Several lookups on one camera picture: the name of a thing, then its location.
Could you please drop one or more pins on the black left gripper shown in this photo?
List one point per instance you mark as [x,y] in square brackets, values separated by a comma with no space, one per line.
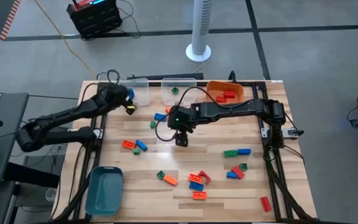
[117,96]

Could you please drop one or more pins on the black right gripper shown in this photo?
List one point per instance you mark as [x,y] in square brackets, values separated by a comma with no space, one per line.
[182,116]

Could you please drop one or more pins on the blue rectangular block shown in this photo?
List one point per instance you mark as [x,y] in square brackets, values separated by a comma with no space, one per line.
[244,151]
[141,145]
[131,94]
[230,175]
[196,186]
[160,117]

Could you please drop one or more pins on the small green block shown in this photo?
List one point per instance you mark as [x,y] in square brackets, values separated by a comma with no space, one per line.
[160,175]
[243,167]
[135,151]
[175,90]
[153,124]

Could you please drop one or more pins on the small orange block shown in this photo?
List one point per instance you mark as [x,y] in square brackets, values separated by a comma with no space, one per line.
[167,109]

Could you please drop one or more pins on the long green block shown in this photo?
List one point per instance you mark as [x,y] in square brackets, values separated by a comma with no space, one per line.
[230,153]

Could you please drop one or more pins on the red rectangular block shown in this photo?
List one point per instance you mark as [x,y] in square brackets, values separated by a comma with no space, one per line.
[221,99]
[266,204]
[229,94]
[238,173]

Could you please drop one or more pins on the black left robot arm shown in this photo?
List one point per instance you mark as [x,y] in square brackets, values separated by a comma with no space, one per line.
[67,113]

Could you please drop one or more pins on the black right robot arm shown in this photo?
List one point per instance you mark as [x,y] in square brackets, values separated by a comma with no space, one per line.
[228,110]

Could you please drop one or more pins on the clear plastic container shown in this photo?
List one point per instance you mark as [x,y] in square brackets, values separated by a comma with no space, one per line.
[186,95]
[141,93]

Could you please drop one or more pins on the orange rectangular block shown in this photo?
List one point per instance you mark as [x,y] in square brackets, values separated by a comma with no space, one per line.
[129,144]
[199,195]
[195,178]
[170,180]

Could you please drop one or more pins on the red arch block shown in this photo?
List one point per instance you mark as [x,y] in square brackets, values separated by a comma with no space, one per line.
[205,173]

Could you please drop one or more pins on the black power strip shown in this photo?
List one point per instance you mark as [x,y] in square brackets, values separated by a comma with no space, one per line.
[166,76]

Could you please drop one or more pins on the orange plastic bin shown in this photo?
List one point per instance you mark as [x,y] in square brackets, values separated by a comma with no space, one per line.
[216,88]

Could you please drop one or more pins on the black crate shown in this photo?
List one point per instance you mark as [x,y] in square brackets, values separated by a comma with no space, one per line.
[95,23]

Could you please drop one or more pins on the teal plastic bin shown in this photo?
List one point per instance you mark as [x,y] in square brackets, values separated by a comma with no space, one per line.
[104,193]

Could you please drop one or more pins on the white tower fan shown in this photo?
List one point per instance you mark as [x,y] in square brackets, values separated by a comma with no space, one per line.
[201,25]

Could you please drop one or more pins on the red device blue light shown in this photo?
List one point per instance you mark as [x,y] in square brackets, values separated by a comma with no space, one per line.
[84,3]

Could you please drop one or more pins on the dark grey desk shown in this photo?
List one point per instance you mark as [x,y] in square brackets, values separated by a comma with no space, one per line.
[9,124]

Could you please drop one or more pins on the black metal table frame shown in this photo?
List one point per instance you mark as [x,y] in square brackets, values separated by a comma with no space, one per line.
[261,84]

